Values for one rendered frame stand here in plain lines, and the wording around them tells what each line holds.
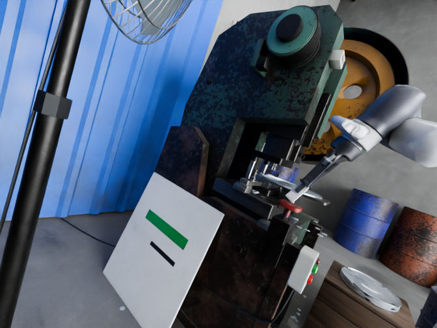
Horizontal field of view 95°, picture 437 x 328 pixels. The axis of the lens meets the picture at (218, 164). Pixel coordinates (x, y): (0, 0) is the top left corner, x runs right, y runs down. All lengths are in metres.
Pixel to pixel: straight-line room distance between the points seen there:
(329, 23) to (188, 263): 1.11
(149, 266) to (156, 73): 1.36
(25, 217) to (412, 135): 0.88
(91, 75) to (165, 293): 1.31
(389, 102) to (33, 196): 0.83
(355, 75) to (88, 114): 1.66
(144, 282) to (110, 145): 0.99
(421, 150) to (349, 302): 0.98
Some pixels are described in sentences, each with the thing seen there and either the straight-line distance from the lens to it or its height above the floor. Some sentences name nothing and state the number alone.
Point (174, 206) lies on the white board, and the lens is 1.02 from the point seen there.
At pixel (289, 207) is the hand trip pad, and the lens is 0.66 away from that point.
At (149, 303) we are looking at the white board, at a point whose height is 0.09.
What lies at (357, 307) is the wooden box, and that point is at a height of 0.31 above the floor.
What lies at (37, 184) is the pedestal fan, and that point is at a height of 0.67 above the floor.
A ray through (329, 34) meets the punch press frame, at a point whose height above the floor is 1.39.
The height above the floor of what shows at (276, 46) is 1.27.
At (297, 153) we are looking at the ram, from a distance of 0.99.
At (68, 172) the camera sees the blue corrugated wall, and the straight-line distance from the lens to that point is 1.66.
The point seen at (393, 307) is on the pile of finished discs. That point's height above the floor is 0.37.
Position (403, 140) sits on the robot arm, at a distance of 0.68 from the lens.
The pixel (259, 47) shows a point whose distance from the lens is 0.94.
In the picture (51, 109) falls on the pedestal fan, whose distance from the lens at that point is 0.50.
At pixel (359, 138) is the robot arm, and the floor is 1.00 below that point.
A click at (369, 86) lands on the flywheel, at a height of 1.44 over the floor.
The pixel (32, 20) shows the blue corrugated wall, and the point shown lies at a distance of 1.53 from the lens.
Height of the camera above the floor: 0.87
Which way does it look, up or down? 6 degrees down
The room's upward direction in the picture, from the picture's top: 19 degrees clockwise
